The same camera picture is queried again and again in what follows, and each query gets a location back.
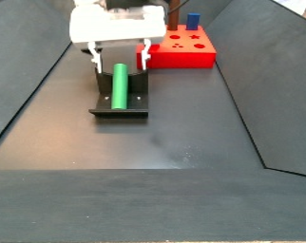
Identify red shape-sorter board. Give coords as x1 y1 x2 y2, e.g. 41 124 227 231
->
146 25 216 68

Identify blue block peg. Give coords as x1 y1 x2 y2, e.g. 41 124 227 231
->
187 13 200 30

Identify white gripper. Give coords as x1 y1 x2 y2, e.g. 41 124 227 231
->
69 0 165 73

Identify brown cylinder peg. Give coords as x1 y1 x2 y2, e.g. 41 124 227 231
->
167 0 180 30

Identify green cylinder peg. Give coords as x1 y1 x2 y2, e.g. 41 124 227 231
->
112 64 128 109

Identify black curved cradle block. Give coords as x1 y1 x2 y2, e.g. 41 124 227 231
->
89 71 148 119

